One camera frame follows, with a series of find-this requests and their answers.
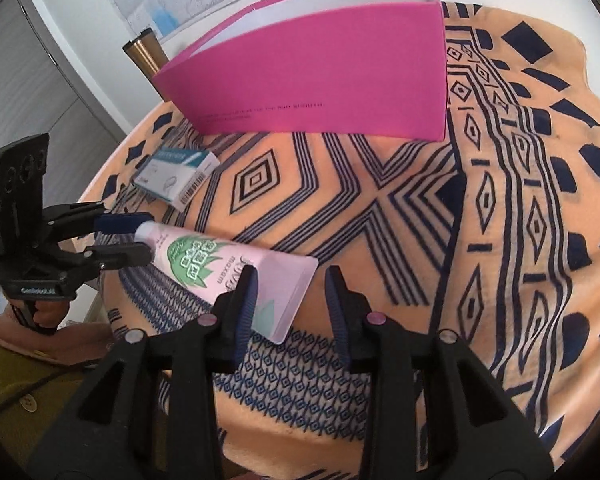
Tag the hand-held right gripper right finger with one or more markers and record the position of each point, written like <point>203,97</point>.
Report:
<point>337,310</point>

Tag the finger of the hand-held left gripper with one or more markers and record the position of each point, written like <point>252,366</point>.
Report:
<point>125,255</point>
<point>125,222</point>

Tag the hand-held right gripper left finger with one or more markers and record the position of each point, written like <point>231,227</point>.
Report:
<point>245,310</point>

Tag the pink tube with green leaves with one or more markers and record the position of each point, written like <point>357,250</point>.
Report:
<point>195,260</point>

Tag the pink cardboard box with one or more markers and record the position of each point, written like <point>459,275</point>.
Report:
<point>330,70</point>

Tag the person's left forearm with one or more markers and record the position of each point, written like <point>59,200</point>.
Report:
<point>70,345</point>

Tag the person's left hand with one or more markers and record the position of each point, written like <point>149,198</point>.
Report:
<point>47,317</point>

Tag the white and blue medicine box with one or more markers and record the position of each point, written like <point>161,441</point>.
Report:
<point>175,175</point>

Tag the orange patterned blanket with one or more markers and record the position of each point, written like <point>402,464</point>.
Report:
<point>380,185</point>

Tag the grey wardrobe door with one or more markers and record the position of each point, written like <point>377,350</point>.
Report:
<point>30,70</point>

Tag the gold metal thermos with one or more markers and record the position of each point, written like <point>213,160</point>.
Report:
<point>147,55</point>

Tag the olive buttoned garment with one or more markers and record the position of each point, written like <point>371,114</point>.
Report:
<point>10,410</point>

